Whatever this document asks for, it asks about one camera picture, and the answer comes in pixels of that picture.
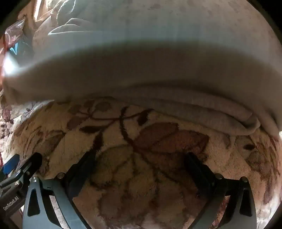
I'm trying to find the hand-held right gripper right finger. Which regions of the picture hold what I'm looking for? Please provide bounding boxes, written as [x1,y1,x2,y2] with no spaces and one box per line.
[185,152,257,229]

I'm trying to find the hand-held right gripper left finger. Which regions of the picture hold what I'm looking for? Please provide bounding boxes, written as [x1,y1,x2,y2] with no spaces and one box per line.
[23,152,98,229]

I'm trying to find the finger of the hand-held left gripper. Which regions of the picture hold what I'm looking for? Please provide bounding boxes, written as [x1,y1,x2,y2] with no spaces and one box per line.
[0,152,43,190]
[0,154,21,177]

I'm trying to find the light grey pants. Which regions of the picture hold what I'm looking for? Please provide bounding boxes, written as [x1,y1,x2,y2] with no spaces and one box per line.
[3,21,281,141]

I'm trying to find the floral plush blanket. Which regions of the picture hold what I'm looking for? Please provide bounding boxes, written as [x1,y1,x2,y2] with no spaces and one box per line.
[0,90,279,229]

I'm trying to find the dark teal bag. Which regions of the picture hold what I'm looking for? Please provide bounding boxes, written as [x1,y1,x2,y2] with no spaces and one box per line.
[8,41,33,60]

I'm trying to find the clear plastic bag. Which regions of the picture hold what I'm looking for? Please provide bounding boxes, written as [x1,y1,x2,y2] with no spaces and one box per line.
[3,18,26,45]

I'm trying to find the floral beige pillow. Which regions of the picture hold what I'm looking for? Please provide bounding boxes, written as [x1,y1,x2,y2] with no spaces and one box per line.
[32,0,272,48]

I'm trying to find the orange curtain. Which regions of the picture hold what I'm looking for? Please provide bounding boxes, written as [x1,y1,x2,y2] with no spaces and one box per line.
[16,0,59,30]

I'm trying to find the grey fleece cloth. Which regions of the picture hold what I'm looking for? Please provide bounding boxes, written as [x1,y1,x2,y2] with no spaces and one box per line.
[47,0,104,36]

